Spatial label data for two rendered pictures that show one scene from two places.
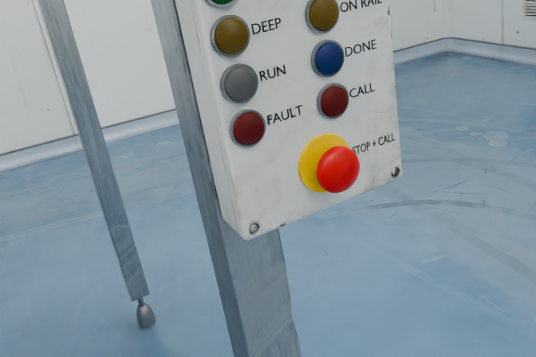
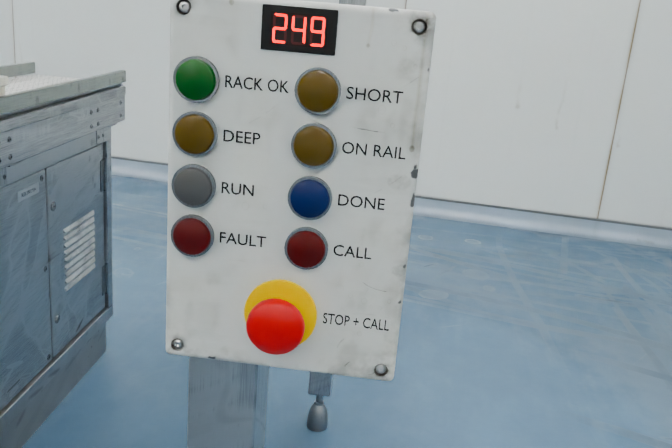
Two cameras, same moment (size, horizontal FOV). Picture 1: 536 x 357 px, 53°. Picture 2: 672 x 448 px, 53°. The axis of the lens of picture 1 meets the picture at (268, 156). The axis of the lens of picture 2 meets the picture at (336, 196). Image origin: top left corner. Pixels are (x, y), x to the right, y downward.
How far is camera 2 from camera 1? 0.29 m
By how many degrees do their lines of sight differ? 27
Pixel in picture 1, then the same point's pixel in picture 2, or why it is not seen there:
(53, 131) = not seen: hidden behind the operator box
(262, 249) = (231, 379)
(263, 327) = not seen: outside the picture
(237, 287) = (191, 404)
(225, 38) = (182, 134)
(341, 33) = (338, 176)
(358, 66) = (353, 222)
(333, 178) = (258, 333)
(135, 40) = (495, 112)
